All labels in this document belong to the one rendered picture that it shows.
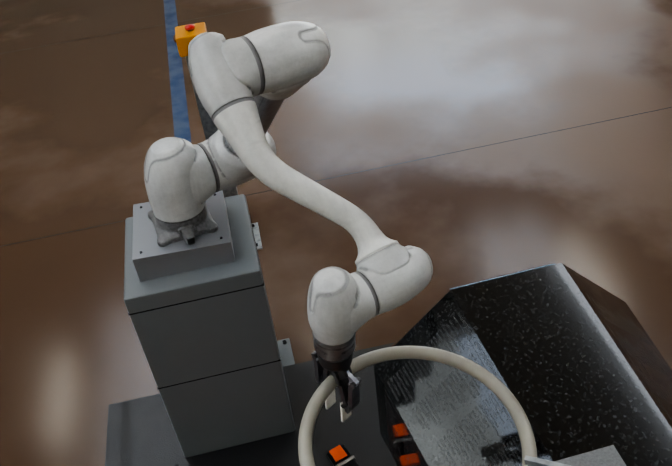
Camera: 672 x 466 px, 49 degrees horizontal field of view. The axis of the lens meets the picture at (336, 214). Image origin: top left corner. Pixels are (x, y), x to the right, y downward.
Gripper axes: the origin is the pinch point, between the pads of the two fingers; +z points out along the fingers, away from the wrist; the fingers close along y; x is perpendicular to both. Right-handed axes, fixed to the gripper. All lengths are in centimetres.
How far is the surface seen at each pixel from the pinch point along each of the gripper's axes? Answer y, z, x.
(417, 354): 9.4, -10.3, 17.0
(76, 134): -305, 102, 79
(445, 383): 10.1, 11.2, 28.5
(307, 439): 7.2, -11.0, -15.9
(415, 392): 3.2, 18.3, 25.3
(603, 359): 39, -1, 52
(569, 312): 25, -1, 60
